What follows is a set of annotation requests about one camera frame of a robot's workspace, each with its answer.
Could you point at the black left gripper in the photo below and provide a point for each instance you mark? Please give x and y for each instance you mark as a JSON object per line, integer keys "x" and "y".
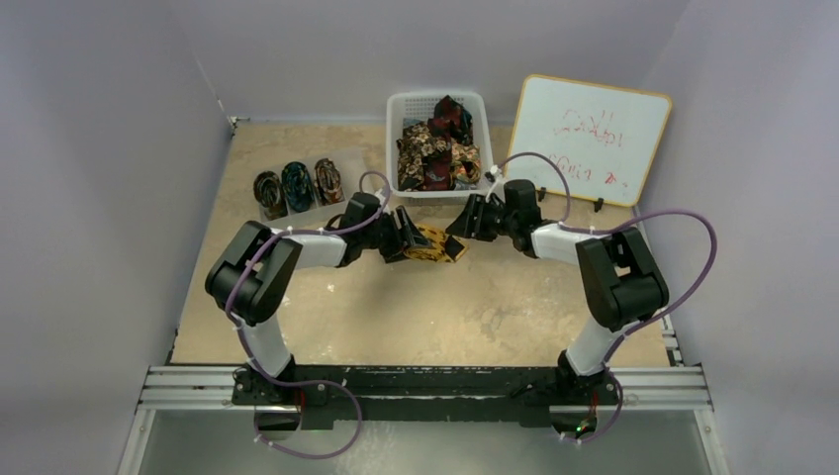
{"x": 398, "y": 244}

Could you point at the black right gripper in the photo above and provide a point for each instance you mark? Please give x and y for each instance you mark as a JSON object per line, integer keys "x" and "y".
{"x": 477, "y": 220}

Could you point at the yellow insect-print tie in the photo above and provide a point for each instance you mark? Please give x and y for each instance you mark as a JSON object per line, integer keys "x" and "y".
{"x": 438, "y": 246}

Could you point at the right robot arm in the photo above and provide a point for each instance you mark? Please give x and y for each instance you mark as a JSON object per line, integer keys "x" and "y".
{"x": 622, "y": 283}

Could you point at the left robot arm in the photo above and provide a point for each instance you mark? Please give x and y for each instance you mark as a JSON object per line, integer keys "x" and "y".
{"x": 250, "y": 279}

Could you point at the brown floral tie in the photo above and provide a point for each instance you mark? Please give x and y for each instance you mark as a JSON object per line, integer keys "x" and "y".
{"x": 411, "y": 146}

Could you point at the clear plastic organizer tray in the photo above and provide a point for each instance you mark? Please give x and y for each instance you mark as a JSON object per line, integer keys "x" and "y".
{"x": 351, "y": 166}

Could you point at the rolled pink brown tie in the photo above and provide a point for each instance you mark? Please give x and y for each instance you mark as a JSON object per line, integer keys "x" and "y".
{"x": 328, "y": 182}

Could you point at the dark red tie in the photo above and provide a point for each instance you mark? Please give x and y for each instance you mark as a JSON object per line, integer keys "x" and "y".
{"x": 451, "y": 118}

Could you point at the rolled blue green tie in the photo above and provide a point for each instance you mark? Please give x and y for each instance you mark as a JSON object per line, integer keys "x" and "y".
{"x": 297, "y": 186}

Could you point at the white plastic basket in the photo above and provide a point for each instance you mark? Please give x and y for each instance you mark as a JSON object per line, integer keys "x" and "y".
{"x": 404, "y": 109}

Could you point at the rolled dark striped tie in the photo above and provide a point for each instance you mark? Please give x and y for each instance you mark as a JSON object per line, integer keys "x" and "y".
{"x": 268, "y": 193}

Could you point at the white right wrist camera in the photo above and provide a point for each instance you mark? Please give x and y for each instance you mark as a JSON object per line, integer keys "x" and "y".
{"x": 495, "y": 176}

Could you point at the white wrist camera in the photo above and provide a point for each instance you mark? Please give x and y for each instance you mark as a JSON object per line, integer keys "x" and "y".
{"x": 383, "y": 196}
{"x": 495, "y": 176}

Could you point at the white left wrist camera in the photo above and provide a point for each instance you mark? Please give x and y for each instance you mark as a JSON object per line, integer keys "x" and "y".
{"x": 383, "y": 196}

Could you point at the whiteboard with yellow frame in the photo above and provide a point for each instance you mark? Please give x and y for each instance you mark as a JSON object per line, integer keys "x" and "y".
{"x": 589, "y": 141}

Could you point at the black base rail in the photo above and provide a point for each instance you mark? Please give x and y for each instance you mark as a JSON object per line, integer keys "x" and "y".
{"x": 532, "y": 397}

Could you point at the aluminium frame rail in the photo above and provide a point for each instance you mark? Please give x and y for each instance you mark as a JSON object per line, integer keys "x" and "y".
{"x": 198, "y": 388}

